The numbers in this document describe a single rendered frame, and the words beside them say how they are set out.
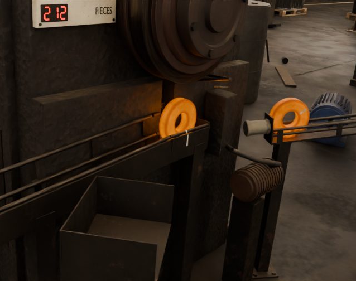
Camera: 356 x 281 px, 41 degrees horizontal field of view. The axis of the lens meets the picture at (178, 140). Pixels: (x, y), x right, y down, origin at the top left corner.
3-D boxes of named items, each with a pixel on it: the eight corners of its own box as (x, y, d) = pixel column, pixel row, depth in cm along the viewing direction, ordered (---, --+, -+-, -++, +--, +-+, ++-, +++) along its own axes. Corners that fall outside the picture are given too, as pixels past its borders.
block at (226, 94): (197, 149, 183) (203, 90, 174) (210, 144, 189) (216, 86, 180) (219, 158, 177) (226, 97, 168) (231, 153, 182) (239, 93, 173)
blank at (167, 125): (158, 104, 151) (166, 107, 149) (189, 92, 162) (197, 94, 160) (158, 147, 158) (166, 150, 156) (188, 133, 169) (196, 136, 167)
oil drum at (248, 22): (183, 92, 454) (192, -4, 420) (221, 83, 495) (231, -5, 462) (234, 109, 418) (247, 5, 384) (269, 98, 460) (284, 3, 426)
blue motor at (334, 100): (300, 145, 350) (308, 100, 337) (310, 122, 399) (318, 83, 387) (343, 154, 340) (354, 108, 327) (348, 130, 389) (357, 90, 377)
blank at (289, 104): (278, 142, 186) (282, 145, 183) (261, 112, 179) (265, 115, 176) (311, 120, 186) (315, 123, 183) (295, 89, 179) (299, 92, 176)
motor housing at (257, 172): (213, 281, 197) (229, 165, 177) (244, 260, 213) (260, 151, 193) (239, 296, 190) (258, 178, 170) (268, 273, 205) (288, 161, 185)
